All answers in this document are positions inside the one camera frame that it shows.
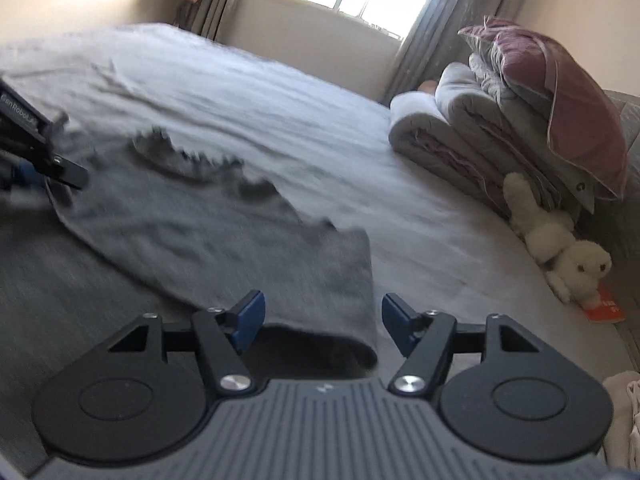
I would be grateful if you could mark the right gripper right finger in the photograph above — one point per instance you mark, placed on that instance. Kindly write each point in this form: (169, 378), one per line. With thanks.
(425, 341)

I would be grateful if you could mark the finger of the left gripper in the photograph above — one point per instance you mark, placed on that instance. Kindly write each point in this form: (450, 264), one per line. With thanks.
(62, 170)

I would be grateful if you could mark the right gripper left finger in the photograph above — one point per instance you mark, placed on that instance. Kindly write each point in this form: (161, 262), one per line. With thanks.
(222, 336)

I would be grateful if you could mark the dark grey sweater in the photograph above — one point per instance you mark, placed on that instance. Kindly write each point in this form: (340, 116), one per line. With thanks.
(158, 230)

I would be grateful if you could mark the white plush toy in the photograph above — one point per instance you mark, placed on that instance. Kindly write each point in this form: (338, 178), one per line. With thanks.
(572, 267)

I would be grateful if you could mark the orange card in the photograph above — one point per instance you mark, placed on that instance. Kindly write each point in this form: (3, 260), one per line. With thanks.
(602, 308)

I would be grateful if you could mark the grey curtain left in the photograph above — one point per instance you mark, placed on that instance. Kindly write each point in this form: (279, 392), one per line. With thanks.
(210, 19)

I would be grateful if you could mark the grey curtain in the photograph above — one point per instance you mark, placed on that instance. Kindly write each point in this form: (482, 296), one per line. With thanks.
(210, 19)
(433, 41)

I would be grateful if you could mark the light grey bed sheet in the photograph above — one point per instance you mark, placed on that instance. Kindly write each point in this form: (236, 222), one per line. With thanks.
(326, 151)

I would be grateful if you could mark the rolled grey quilt lower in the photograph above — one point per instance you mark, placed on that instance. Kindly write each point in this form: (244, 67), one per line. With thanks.
(421, 133)

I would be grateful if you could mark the cream cloth at corner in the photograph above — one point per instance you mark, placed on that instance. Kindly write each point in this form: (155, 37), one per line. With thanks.
(621, 443)

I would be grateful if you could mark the folded grey quilt upper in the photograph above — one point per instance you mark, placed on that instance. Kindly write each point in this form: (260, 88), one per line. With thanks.
(506, 132)

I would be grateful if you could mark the pink pillow by curtain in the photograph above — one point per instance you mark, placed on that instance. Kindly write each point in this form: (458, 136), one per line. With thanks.
(429, 87)

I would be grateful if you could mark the mauve velvet pillow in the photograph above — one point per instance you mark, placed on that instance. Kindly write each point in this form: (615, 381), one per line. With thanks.
(583, 124)

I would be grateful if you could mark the grey curtain right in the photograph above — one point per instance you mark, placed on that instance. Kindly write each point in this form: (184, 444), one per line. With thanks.
(433, 41)

